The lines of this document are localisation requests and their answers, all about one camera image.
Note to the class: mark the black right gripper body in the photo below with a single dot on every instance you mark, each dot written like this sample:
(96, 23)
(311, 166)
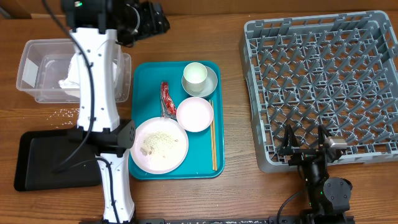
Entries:
(302, 154)

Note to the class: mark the grey-green small saucer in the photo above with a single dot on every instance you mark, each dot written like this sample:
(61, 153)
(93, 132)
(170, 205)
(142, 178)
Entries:
(211, 83)

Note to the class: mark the white napkin in bin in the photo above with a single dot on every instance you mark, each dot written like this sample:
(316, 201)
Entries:
(72, 80)

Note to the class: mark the spilled rice grains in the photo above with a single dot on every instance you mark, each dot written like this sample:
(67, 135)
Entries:
(63, 118)

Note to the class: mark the pink small bowl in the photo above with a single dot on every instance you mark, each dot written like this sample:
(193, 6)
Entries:
(195, 114)

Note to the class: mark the teal plastic tray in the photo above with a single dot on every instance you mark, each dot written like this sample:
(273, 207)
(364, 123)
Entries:
(198, 163)

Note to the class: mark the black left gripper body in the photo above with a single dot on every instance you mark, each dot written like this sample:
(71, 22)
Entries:
(140, 23)

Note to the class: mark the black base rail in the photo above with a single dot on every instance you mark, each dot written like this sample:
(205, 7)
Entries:
(269, 220)

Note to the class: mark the white paper cup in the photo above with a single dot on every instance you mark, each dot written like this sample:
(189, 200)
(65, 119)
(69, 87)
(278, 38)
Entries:
(194, 75)

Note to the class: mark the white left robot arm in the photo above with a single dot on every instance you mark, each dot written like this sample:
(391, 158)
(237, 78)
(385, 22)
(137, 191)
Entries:
(96, 28)

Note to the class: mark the grey dishwasher rack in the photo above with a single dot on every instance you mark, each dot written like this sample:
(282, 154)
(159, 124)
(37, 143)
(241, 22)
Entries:
(336, 70)

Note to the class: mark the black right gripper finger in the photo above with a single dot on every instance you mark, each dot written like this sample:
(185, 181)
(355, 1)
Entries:
(289, 139)
(323, 134)

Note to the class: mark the red snack wrapper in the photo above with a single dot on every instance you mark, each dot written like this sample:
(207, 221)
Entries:
(169, 109)

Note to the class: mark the black waste tray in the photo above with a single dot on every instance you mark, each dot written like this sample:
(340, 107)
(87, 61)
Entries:
(40, 152)

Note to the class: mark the pink plate with rice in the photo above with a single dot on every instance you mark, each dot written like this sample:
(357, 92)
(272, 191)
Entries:
(160, 145)

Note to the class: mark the wooden chopstick left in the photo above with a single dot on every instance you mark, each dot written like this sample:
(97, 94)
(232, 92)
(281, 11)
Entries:
(212, 138)

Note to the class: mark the clear plastic bin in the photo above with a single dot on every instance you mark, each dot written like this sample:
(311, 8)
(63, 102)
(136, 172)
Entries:
(43, 63)

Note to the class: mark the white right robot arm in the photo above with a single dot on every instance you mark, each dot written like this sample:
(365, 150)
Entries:
(328, 196)

